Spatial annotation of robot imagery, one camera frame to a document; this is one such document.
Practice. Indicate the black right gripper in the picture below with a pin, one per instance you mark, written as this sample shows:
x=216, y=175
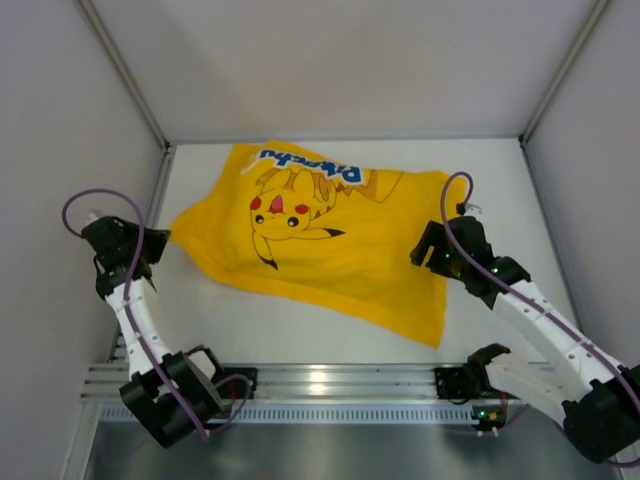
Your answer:
x=431, y=248

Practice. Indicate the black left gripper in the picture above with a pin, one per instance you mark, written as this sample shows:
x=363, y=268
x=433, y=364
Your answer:
x=145, y=239

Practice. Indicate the yellow Pikachu pillowcase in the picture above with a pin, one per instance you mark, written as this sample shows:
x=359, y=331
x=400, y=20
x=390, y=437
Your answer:
x=285, y=221

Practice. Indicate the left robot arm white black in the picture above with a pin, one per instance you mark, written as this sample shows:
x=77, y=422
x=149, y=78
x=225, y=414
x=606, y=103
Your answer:
x=169, y=392

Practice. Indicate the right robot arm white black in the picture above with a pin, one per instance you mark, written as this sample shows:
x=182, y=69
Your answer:
x=590, y=395

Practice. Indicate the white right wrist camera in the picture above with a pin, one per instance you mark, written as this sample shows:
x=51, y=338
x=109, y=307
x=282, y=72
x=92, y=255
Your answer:
x=468, y=209

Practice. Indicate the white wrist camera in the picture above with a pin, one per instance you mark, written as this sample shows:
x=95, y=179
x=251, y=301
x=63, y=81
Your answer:
x=92, y=217
x=468, y=209

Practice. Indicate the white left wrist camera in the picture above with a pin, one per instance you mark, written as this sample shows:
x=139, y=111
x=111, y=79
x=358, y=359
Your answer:
x=92, y=217

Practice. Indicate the aluminium front rail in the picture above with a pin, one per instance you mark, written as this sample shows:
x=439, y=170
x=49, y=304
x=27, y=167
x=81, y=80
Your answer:
x=304, y=383

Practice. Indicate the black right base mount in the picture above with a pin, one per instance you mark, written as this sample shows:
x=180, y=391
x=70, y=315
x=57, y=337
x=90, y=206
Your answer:
x=458, y=385

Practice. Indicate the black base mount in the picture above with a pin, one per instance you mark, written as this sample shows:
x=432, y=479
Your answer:
x=458, y=385
x=236, y=383

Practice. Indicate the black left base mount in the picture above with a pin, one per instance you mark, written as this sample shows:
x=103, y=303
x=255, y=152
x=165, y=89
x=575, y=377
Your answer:
x=236, y=383

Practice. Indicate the slotted grey cable duct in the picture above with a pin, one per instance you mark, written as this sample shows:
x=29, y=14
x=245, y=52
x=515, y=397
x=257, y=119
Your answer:
x=370, y=414

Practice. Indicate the left aluminium frame post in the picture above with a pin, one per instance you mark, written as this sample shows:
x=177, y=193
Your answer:
x=108, y=45

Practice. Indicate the aluminium frame post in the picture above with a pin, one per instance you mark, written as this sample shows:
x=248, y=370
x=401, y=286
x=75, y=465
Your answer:
x=570, y=58
x=108, y=45

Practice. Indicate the right aluminium frame post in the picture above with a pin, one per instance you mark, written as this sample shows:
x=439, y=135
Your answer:
x=570, y=58

